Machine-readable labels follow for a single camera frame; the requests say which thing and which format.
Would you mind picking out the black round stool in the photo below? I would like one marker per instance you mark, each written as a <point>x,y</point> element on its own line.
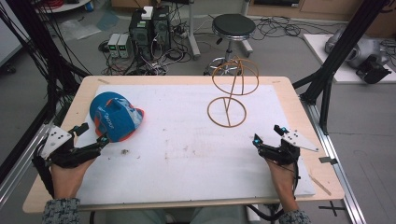
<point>233,26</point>

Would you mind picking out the white floor platform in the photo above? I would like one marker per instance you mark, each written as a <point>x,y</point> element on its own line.
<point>323,62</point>

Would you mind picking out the black metal frame strut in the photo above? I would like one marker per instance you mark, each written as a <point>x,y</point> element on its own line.
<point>345,43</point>

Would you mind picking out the black tape strip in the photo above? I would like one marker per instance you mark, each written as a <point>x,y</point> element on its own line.
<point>327,160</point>

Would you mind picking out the grey rounded machine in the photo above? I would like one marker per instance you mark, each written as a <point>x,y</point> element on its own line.
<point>361,49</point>

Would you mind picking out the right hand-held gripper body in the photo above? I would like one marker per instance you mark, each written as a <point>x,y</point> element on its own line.
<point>285,149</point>

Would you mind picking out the thin wooden stick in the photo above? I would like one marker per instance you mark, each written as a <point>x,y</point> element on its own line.
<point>320,185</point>

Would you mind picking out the black computer tower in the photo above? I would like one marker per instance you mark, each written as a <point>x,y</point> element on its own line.
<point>140,34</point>
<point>162,29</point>

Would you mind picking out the aluminium rail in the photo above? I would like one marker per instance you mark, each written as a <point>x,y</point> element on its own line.
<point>21,165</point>
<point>339,174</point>

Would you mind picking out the white table mat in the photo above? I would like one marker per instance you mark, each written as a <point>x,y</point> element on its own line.
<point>193,155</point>

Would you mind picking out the black device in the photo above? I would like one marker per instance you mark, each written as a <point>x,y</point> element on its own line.
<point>372,71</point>

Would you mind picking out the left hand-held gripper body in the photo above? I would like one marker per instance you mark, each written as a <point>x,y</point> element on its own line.
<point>59,151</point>

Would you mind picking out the person's right hand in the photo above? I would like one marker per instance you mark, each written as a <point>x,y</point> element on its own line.
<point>284,183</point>

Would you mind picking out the grey table leg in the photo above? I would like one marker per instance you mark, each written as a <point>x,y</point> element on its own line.
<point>193,31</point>

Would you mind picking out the grey power supply unit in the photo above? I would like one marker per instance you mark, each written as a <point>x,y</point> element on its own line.
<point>124,46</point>
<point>113,45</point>

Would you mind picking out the wooden hoop hat stand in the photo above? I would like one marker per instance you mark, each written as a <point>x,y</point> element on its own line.
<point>231,93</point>

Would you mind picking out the white box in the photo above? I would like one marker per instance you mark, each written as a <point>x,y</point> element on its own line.
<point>147,13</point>

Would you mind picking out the person's left hand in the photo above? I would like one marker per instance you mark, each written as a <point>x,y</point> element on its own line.
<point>71,180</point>

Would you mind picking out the blue and orange cap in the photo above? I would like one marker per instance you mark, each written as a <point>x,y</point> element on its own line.
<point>115,116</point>

